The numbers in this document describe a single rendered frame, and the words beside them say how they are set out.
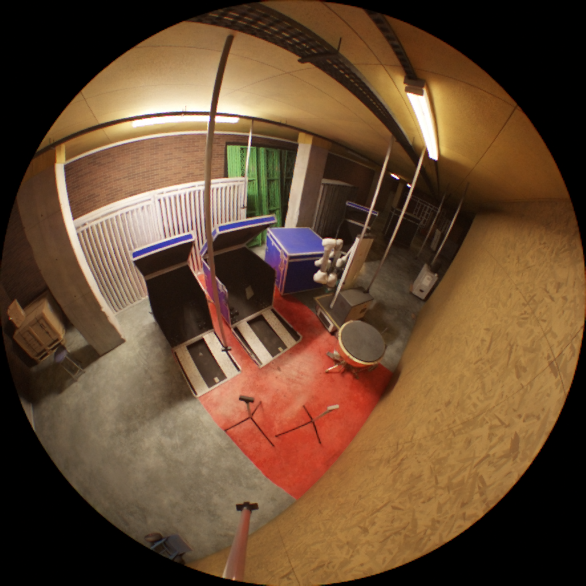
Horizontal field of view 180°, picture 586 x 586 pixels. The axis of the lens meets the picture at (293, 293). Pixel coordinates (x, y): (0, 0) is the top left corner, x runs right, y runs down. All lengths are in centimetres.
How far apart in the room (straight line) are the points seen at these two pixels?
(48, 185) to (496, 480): 380
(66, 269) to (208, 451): 294
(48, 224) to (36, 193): 45
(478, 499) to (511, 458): 19
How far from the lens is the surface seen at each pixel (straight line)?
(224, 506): 279
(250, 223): 242
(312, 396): 283
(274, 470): 263
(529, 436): 98
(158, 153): 478
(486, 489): 99
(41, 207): 294
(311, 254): 334
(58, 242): 294
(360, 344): 249
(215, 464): 268
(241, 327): 308
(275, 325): 319
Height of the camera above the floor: 261
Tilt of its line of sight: 41 degrees down
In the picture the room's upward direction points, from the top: 12 degrees clockwise
